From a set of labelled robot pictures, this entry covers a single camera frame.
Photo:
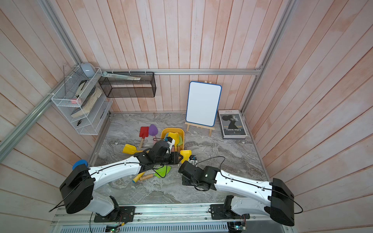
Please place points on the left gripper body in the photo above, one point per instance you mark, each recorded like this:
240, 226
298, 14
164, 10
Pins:
173, 159

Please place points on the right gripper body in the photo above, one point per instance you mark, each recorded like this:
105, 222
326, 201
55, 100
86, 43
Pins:
186, 182

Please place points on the yellow scoop wooden handle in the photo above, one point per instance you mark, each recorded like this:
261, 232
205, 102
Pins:
186, 155

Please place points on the yellow storage box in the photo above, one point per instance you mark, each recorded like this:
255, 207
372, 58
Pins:
181, 133

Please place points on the light green shovel wooden handle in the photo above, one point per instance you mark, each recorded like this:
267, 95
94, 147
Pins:
180, 141

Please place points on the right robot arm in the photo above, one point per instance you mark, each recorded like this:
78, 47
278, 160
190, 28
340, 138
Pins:
273, 199

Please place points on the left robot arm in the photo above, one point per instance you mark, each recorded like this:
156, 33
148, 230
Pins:
78, 189

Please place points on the wooden easel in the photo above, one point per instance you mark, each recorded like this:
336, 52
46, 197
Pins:
211, 129

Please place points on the yellow scoop left blue tip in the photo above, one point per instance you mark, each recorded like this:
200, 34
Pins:
130, 149

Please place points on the black and white book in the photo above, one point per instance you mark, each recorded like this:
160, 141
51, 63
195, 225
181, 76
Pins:
231, 124

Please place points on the black mesh basket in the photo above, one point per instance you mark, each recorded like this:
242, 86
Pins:
145, 88

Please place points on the blue-lid tube container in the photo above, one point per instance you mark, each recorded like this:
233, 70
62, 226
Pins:
80, 162

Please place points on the light green ruler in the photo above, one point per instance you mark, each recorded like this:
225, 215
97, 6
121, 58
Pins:
120, 77

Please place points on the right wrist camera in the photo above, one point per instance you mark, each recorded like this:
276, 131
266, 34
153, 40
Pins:
193, 160

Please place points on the purple shovel pink handle left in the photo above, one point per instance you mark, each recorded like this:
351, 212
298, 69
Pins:
153, 130

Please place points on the red shovel wooden handle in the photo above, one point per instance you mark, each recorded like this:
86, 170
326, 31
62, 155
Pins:
144, 133

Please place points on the green shovel yellow handle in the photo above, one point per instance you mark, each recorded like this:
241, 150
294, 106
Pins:
137, 178

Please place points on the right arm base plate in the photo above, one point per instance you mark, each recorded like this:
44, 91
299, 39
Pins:
219, 212

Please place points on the whiteboard blue frame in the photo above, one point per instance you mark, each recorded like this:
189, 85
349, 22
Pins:
202, 103

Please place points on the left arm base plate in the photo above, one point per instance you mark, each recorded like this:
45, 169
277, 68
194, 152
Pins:
121, 214

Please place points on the books in wire shelf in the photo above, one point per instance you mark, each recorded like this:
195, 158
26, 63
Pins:
88, 103

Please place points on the white wire shelf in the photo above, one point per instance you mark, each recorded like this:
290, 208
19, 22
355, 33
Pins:
87, 124

